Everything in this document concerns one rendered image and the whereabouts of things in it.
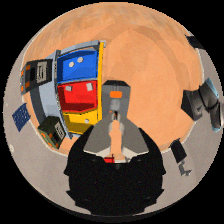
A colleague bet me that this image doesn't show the yellow open bin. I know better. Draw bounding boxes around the yellow open bin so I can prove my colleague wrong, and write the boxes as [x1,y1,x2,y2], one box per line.
[62,106,99,134]

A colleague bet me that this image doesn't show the blue open bin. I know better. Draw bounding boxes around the blue open bin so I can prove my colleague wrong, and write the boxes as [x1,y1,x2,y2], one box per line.
[57,50,99,83]

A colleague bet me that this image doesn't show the red bin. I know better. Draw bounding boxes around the red bin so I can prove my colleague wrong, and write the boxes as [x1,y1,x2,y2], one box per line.
[57,80,98,112]

